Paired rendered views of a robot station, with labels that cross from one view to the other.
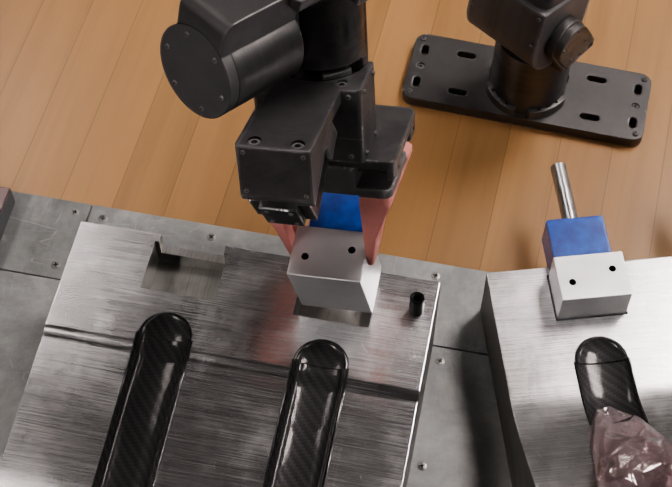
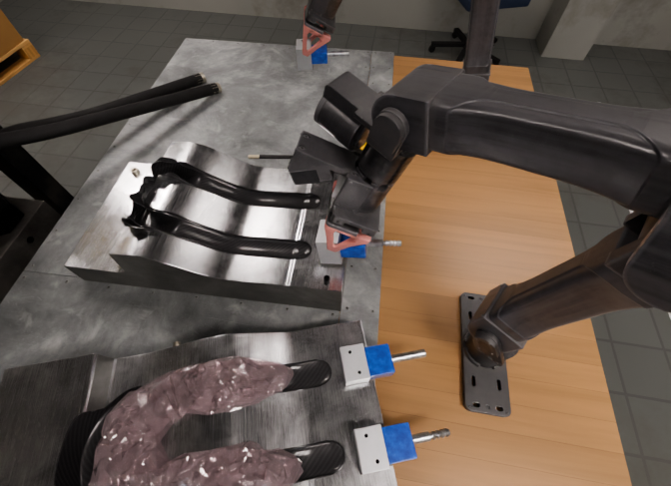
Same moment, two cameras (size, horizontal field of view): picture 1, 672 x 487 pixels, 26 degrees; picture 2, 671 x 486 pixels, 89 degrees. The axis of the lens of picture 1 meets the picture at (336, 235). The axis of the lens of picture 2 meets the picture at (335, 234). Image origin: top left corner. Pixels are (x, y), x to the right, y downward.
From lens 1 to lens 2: 0.67 m
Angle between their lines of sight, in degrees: 43
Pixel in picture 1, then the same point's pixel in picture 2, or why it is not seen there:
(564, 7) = (496, 330)
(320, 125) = (318, 158)
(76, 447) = (271, 184)
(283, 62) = (340, 132)
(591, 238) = (380, 365)
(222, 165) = (411, 232)
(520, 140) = (452, 347)
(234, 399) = (287, 225)
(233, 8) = (340, 86)
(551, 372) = (312, 348)
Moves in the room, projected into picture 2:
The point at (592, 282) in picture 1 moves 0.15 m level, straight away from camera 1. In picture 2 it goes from (350, 361) to (454, 390)
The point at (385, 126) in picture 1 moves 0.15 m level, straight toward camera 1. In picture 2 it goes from (361, 218) to (249, 219)
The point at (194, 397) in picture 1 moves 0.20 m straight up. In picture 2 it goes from (288, 213) to (271, 126)
